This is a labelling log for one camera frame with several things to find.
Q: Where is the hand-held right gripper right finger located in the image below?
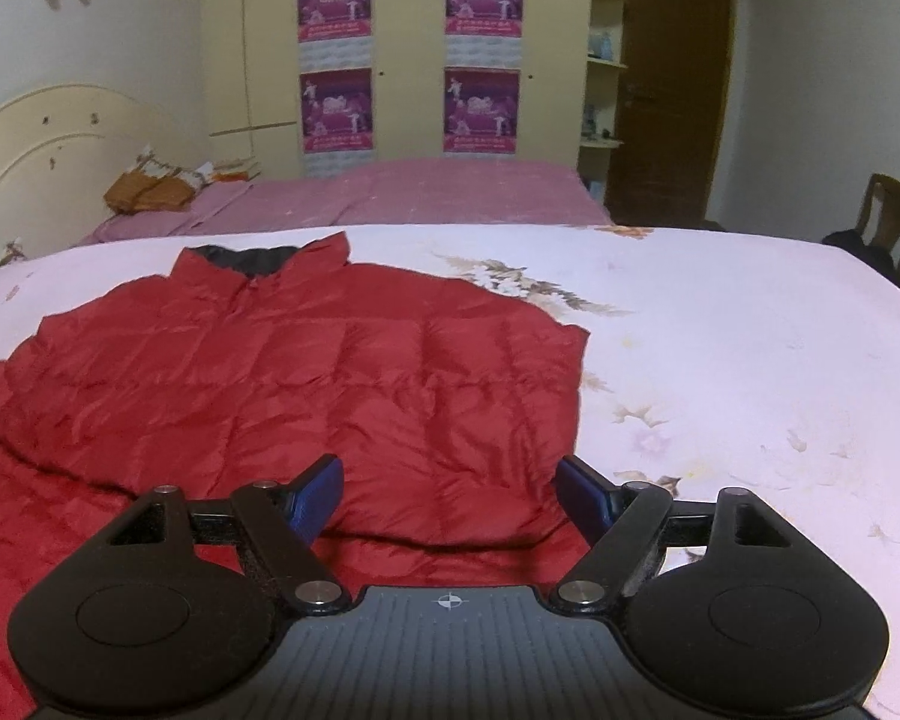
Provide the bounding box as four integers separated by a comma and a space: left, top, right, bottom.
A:
549, 454, 794, 614

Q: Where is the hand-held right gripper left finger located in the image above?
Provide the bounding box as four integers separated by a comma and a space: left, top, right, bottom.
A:
107, 454, 351, 614

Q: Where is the red down jacket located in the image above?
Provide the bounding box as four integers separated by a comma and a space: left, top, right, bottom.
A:
0, 231, 593, 720

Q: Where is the floral bed sheet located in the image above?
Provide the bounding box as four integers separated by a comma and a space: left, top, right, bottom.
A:
0, 223, 900, 720

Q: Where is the pink bed sheet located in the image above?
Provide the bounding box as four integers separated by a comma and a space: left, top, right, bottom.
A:
75, 157, 616, 248

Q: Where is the orange cloth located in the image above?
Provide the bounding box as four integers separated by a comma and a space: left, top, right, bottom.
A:
103, 169, 196, 212

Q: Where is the dark cloth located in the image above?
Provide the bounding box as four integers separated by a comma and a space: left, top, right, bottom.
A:
821, 229, 900, 286

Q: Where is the cream corner shelf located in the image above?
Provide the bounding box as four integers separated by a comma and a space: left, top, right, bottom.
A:
577, 0, 635, 203

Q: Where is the brown wooden door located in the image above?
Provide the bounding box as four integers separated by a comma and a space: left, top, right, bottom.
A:
604, 0, 740, 230

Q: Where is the wooden chair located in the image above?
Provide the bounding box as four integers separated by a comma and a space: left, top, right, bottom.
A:
855, 172, 900, 271

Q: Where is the cream headboard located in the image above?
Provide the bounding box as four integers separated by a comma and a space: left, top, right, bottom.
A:
0, 82, 212, 275

